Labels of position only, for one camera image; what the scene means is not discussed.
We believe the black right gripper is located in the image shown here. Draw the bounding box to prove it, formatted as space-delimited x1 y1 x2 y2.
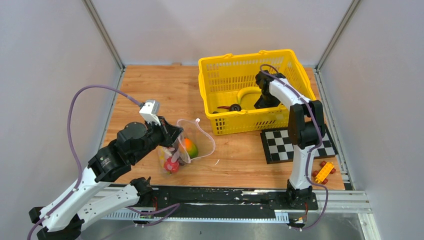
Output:
255 92 286 123

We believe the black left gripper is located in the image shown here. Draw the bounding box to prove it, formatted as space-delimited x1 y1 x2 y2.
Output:
132 114 185 163

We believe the yellow toy banana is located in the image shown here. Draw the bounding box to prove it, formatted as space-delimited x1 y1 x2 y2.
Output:
236 86 262 105

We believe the red toy food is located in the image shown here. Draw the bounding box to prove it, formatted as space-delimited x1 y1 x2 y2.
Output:
163 157 180 174

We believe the green toy mango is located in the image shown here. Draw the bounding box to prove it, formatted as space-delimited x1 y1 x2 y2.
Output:
183 137 199 159

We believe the clear zip top bag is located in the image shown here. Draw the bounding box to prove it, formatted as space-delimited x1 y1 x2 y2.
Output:
157 118 216 175

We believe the yellow toy food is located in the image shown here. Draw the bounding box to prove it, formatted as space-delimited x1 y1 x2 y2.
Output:
157 149 167 170

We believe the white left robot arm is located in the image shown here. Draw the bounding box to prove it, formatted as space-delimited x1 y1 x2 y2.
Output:
29 116 184 240

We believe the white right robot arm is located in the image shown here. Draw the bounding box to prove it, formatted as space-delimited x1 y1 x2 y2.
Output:
255 70 325 209

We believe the black red toy in basket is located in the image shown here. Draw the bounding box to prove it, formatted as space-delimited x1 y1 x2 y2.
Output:
217 103 242 112

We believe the yellow plastic basket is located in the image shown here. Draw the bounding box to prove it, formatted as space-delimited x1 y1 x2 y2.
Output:
198 49 316 136

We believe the black white checkerboard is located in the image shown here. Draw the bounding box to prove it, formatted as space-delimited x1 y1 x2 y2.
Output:
260 126 339 165

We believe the yellow toy block car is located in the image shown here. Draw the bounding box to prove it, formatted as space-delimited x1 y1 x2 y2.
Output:
312 161 336 185

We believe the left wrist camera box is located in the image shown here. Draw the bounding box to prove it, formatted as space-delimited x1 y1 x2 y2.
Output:
139 99 161 126

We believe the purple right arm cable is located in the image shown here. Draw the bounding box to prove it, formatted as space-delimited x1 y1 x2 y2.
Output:
259 64 329 232

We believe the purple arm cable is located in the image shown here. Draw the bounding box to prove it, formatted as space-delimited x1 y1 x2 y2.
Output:
259 64 329 232
26 85 181 240

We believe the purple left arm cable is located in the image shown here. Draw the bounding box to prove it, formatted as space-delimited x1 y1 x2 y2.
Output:
26 85 181 240

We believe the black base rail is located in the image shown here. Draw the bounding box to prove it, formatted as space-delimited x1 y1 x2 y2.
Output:
89 183 372 223

